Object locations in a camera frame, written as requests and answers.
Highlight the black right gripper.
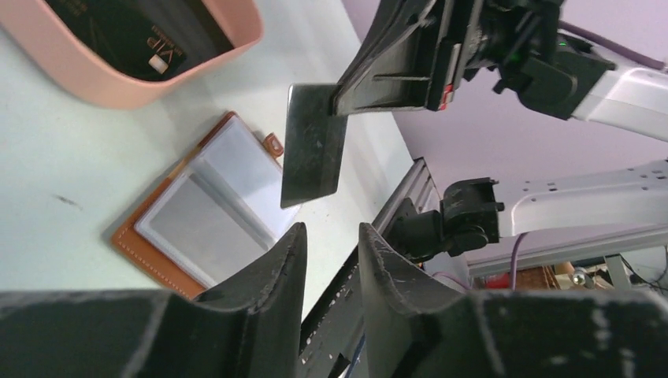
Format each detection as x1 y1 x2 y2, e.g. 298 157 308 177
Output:
332 0 616 120

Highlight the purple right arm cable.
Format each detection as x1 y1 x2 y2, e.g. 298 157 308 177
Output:
558 20 668 72

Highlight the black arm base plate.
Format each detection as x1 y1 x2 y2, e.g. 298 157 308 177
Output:
295 250 363 377

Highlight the brown leather card holder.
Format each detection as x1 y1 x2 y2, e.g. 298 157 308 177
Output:
110 112 299 298

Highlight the pink oval plastic tray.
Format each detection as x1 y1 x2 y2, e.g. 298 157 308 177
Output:
1 0 264 109

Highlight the aluminium frame rail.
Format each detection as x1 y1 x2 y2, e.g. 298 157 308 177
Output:
372 157 441 235

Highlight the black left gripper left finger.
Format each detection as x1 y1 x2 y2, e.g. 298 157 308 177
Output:
1 223 307 377

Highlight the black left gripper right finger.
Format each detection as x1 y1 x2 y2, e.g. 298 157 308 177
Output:
358 223 667 377

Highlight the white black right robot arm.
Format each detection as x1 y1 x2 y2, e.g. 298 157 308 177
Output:
330 1 667 263

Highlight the black card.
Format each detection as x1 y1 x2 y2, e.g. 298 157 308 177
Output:
280 83 347 209
48 0 234 82

